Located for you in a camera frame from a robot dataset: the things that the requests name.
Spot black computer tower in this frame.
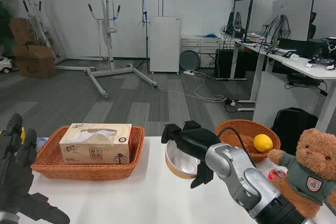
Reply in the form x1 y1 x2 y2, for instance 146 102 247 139
214 48 235 79

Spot brown teddy bear green sweater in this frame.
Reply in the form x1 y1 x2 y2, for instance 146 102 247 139
267 127 336 219

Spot black desktop box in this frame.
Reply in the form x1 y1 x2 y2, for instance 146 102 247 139
278 37 324 59

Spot white office desk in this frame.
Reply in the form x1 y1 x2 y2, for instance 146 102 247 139
251 48 336 133
232 35 272 112

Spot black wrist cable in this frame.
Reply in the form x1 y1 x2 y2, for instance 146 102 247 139
219 126 254 163

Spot white floor cable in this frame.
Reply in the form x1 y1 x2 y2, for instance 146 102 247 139
157 73 229 103

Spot rectangular wicker basket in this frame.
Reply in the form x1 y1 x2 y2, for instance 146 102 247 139
30 125 145 182

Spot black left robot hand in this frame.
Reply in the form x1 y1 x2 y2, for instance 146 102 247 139
0 113 71 224

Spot white air purifier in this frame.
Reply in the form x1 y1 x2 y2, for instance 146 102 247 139
149 16 182 76

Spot blue flat item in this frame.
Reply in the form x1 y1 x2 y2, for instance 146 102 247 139
36 136 50 149

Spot green potted plant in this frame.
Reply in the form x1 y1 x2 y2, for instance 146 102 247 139
0 0 17 49

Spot yellow lemon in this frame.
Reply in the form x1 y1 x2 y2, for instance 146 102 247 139
253 134 274 153

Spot white patient lift frame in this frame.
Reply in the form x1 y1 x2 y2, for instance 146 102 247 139
54 0 159 100

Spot small robot device with cables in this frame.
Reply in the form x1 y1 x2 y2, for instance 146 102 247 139
306 36 336 71

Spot round wicker basket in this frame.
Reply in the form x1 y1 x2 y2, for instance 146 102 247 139
215 119 281 163

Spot black tripod stand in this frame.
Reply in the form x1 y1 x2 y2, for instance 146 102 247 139
136 0 152 75

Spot orange and white plastic bowl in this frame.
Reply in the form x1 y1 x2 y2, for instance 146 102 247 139
164 140 203 180

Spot round grey tray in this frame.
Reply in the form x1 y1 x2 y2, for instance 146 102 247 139
180 49 202 71

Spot red soda can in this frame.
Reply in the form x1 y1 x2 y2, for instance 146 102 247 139
267 168 288 182

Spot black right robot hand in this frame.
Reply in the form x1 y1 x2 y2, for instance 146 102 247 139
161 120 221 189

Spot black backpack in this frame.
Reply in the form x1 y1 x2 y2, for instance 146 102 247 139
271 107 320 156

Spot beige tissue box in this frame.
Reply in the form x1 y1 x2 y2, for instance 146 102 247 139
59 123 133 165

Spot white drawer cabinet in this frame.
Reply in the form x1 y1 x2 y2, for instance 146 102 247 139
181 37 221 69

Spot white toy car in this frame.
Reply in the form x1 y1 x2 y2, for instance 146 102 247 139
0 52 14 74

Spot brown cardboard boxes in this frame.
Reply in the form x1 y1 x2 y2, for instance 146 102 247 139
9 17 57 79

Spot black computer monitor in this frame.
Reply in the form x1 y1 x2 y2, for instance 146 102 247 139
227 11 242 36

